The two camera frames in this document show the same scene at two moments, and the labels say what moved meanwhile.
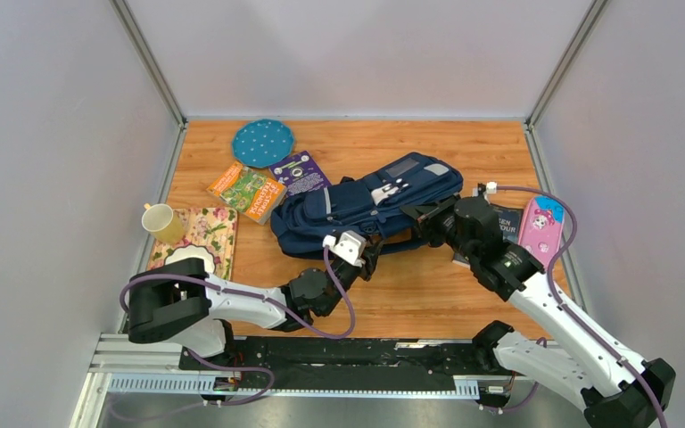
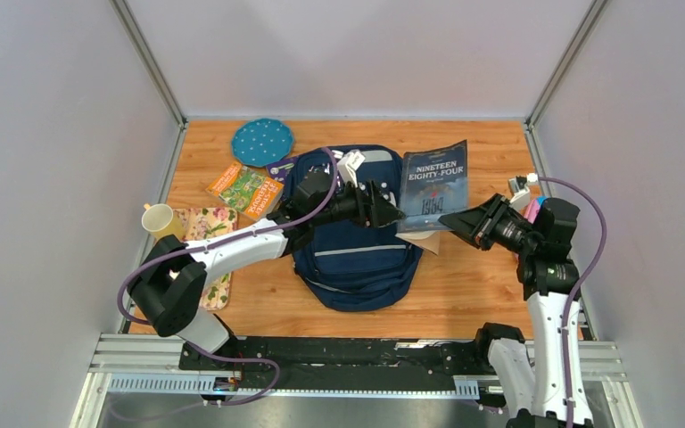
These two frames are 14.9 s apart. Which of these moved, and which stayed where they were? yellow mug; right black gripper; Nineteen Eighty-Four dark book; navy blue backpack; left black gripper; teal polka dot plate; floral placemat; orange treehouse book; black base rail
Moved: left black gripper; Nineteen Eighty-Four dark book; navy blue backpack; right black gripper
Stayed: teal polka dot plate; black base rail; orange treehouse book; yellow mug; floral placemat
